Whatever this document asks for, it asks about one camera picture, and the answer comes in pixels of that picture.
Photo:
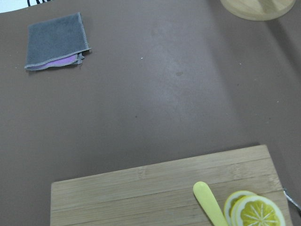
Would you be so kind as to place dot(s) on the lemon slice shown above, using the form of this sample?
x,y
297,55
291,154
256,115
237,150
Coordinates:
x,y
255,210
231,200

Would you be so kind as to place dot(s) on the metal cutting board handle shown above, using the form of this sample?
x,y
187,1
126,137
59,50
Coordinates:
x,y
291,200

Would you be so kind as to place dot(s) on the lemon slice lower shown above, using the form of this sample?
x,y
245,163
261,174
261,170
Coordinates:
x,y
231,200

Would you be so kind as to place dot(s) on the wooden mug tree stand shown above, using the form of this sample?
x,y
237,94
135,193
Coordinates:
x,y
258,10

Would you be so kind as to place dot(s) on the bamboo cutting board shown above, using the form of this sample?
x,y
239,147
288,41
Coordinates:
x,y
162,194

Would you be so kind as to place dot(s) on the yellow plastic knife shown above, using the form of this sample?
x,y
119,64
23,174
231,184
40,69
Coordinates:
x,y
209,204

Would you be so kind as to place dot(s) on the grey folded cloth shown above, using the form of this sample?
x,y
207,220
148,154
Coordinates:
x,y
56,42

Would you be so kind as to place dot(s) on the lemon slice upper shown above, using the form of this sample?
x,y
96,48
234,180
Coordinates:
x,y
255,210

